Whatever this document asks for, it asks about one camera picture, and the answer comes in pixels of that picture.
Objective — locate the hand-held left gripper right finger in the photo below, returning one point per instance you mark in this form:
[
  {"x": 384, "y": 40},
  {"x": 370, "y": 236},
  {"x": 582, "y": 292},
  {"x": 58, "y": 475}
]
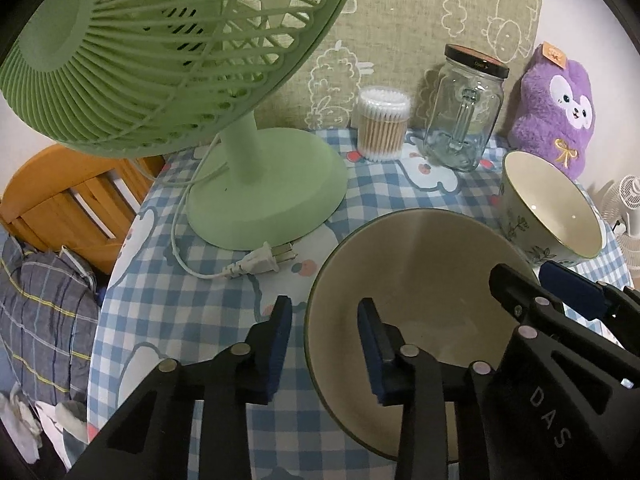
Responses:
[{"x": 372, "y": 355}]

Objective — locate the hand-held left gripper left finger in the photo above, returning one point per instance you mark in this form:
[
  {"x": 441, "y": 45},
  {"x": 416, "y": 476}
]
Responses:
[{"x": 280, "y": 350}]

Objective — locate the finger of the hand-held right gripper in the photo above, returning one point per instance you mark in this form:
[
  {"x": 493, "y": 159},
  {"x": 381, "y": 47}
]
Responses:
[
  {"x": 570, "y": 285},
  {"x": 525, "y": 300}
]

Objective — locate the white floral bowl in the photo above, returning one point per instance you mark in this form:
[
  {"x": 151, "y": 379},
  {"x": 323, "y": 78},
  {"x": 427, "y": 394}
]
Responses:
[{"x": 545, "y": 200}]

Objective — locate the large green rimmed bowl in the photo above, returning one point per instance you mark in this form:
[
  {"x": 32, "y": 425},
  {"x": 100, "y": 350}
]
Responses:
[{"x": 425, "y": 270}]

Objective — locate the blue checkered tablecloth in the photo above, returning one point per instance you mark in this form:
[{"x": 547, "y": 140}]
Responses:
[{"x": 200, "y": 320}]

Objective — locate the white standing fan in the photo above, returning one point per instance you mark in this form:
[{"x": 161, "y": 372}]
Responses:
[{"x": 627, "y": 195}]

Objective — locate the purple plush toy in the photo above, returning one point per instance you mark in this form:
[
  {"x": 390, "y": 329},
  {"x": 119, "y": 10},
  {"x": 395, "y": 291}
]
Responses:
[{"x": 550, "y": 125}]

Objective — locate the glass jar with black lid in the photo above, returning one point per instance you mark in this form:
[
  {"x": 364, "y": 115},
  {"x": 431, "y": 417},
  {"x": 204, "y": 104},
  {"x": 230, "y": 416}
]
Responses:
[{"x": 450, "y": 110}]

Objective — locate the cotton swab container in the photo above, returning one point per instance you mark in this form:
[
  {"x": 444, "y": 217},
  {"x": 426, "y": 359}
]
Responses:
[{"x": 382, "y": 130}]

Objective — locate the white cloth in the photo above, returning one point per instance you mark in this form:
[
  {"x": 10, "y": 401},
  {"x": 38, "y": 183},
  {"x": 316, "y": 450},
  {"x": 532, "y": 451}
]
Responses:
[{"x": 65, "y": 420}]

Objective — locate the grey plaid bedding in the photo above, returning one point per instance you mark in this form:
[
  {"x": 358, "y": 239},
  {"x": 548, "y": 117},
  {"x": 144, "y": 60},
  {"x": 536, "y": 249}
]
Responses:
[{"x": 45, "y": 310}]

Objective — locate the crumpled white tissue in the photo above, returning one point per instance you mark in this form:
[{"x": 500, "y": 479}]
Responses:
[{"x": 22, "y": 420}]

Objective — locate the green desk fan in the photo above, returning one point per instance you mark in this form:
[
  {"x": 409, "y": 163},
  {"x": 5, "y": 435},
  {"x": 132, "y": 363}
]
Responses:
[{"x": 150, "y": 35}]

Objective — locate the green patterned wall mat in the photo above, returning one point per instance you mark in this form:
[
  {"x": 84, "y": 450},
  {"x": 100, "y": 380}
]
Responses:
[{"x": 400, "y": 20}]

